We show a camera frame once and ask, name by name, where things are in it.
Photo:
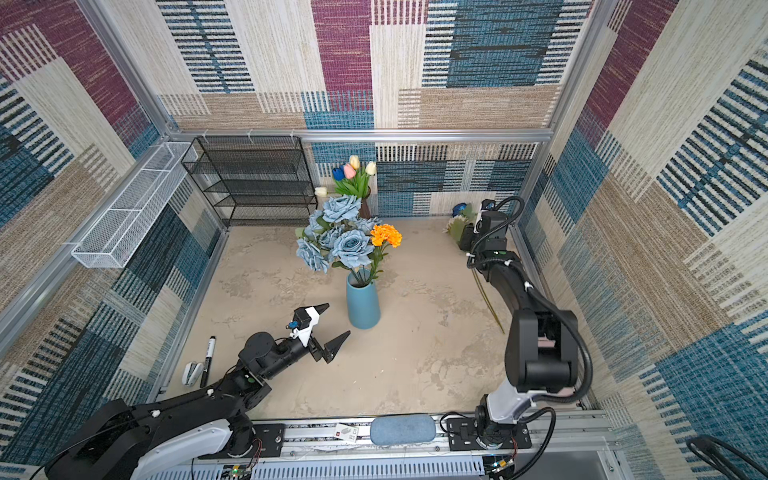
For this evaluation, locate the white stapler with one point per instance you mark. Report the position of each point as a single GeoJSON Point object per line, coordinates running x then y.
{"type": "Point", "coordinates": [192, 373]}

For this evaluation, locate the blue-grey sponge pad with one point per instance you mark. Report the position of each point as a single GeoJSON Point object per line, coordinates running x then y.
{"type": "Point", "coordinates": [402, 429]}

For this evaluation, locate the white wire mesh basket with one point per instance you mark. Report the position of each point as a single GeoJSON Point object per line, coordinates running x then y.
{"type": "Point", "coordinates": [116, 235]}

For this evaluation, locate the blue round object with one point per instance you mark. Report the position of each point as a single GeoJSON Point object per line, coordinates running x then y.
{"type": "Point", "coordinates": [459, 209]}

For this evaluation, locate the red glass vase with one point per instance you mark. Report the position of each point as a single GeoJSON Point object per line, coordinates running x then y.
{"type": "Point", "coordinates": [365, 211]}

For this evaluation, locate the teal ceramic vase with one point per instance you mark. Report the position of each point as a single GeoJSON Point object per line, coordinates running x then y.
{"type": "Point", "coordinates": [362, 303]}

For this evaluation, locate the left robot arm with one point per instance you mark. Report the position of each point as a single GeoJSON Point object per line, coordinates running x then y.
{"type": "Point", "coordinates": [134, 442]}

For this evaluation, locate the white label tag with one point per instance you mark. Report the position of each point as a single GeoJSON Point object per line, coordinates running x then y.
{"type": "Point", "coordinates": [346, 433]}

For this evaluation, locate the orange marigold stem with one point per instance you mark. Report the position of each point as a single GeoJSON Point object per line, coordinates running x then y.
{"type": "Point", "coordinates": [382, 237]}

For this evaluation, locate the cream flower stem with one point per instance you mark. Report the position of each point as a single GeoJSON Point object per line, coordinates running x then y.
{"type": "Point", "coordinates": [455, 228]}

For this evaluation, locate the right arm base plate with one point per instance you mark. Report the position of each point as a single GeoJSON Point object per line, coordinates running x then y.
{"type": "Point", "coordinates": [462, 436]}

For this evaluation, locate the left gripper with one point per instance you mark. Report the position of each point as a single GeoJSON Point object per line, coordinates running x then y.
{"type": "Point", "coordinates": [331, 347]}

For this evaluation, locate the blue hydrangea bunch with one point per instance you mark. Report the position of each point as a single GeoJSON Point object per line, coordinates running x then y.
{"type": "Point", "coordinates": [338, 237]}

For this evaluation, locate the black marker pen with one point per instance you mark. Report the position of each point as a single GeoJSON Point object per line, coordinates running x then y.
{"type": "Point", "coordinates": [208, 361]}

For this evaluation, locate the black wire shelf rack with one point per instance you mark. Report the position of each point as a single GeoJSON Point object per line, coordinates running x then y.
{"type": "Point", "coordinates": [262, 180]}

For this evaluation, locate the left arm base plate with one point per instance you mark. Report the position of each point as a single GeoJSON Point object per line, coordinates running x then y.
{"type": "Point", "coordinates": [264, 440]}

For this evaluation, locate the blue tulip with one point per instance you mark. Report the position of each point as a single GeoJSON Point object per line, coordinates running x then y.
{"type": "Point", "coordinates": [338, 173]}

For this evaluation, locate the pink tulip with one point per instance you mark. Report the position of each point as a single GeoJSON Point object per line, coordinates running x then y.
{"type": "Point", "coordinates": [351, 175]}

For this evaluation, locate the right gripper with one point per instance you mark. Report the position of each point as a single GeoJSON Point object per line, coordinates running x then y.
{"type": "Point", "coordinates": [465, 236]}

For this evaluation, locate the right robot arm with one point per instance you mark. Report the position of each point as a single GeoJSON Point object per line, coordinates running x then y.
{"type": "Point", "coordinates": [501, 413]}

